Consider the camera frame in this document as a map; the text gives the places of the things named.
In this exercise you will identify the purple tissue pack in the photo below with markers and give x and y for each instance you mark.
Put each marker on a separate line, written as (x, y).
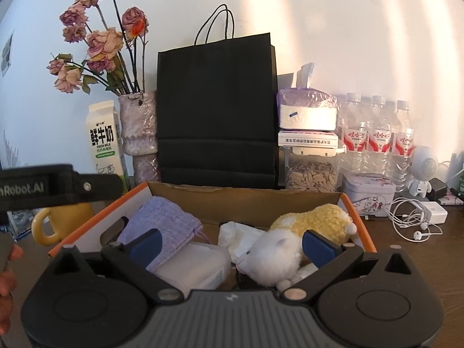
(308, 116)

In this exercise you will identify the white green milk carton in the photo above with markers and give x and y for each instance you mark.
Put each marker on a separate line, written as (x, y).
(105, 141)

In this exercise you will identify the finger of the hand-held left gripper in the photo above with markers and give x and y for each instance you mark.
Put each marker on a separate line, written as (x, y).
(98, 186)

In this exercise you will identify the flat white red box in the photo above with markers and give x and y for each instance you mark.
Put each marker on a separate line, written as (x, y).
(308, 139)

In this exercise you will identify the black paper bag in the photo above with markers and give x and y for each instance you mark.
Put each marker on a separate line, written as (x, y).
(217, 116)

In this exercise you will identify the white plastic case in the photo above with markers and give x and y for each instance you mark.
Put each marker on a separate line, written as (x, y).
(203, 264)

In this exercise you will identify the yellow mug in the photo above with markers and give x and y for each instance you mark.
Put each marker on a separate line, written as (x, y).
(72, 217)

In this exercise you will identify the dried pink rose bouquet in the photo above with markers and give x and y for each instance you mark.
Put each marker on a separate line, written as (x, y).
(105, 43)

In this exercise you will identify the small green bottle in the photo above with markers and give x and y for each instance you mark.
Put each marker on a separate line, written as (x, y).
(460, 183)

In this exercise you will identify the purple textured vase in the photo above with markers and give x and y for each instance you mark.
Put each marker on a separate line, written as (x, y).
(139, 127)

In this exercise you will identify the purple knit pouch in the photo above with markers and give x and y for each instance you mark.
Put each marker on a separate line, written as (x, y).
(163, 221)

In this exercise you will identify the wall poster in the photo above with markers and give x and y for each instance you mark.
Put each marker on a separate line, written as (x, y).
(6, 56)

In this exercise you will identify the person's left hand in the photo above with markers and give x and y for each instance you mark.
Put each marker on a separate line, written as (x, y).
(7, 282)

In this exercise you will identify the orange cardboard box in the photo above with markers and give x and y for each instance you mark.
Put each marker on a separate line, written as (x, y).
(253, 199)

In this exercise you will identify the white charger block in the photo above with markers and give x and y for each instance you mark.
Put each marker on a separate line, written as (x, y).
(437, 213)

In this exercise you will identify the black power adapter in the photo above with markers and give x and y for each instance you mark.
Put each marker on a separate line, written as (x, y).
(439, 188)

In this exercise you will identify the white robot shaped speaker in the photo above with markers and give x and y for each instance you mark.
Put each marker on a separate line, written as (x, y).
(426, 163)

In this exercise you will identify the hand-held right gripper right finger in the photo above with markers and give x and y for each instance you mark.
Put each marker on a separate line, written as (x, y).
(319, 248)

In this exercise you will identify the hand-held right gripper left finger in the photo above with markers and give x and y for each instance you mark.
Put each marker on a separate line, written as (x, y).
(147, 246)

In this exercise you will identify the clear jar of seeds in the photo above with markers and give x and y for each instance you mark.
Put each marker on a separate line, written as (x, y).
(310, 177)

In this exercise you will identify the yellow white plush toy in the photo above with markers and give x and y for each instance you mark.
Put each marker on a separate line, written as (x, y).
(275, 253)

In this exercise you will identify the white printed tin box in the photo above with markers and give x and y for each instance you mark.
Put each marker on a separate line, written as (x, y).
(368, 195)

